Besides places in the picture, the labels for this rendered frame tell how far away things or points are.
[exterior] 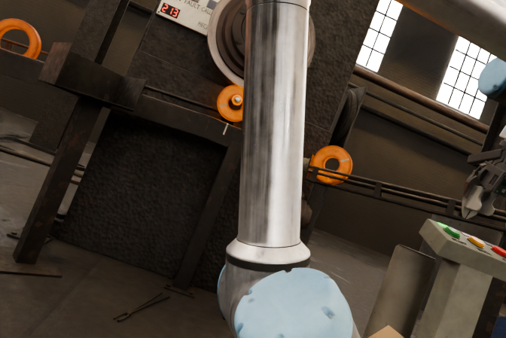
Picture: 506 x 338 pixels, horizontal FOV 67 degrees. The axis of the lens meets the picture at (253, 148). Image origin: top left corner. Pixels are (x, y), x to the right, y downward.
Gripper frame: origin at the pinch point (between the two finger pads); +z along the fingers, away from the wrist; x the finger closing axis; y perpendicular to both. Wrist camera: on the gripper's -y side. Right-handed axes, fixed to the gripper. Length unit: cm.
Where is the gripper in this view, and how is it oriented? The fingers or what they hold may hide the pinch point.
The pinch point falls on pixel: (465, 212)
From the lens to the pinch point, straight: 113.0
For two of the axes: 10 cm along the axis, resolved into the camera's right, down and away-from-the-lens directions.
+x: 9.2, 3.7, 1.4
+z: -4.0, 8.7, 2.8
